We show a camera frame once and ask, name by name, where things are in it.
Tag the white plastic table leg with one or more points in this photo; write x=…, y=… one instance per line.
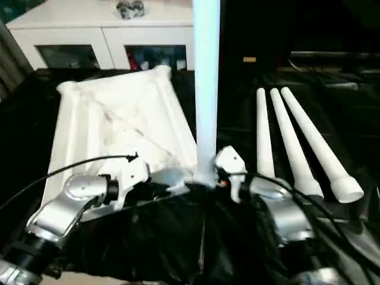
x=264, y=133
x=206, y=89
x=317, y=139
x=292, y=142

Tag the white plastic table top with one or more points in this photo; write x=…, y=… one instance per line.
x=118, y=112

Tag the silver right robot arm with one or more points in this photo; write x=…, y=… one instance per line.
x=285, y=213

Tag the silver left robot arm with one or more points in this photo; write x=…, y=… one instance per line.
x=62, y=210

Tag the small beige label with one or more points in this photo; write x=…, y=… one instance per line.
x=249, y=59

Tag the black work mat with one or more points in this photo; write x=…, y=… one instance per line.
x=29, y=118

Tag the black low shelf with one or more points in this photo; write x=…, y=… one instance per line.
x=332, y=56

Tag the white cabinet with glass doors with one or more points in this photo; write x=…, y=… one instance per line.
x=104, y=32

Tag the clear bag of dark parts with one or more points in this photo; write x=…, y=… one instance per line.
x=130, y=9

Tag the grey curtain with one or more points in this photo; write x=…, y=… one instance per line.
x=15, y=59

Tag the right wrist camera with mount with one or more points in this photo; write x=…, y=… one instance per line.
x=231, y=166

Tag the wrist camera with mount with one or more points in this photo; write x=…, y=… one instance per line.
x=231, y=166
x=130, y=178

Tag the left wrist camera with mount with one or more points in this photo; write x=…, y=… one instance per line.
x=130, y=178

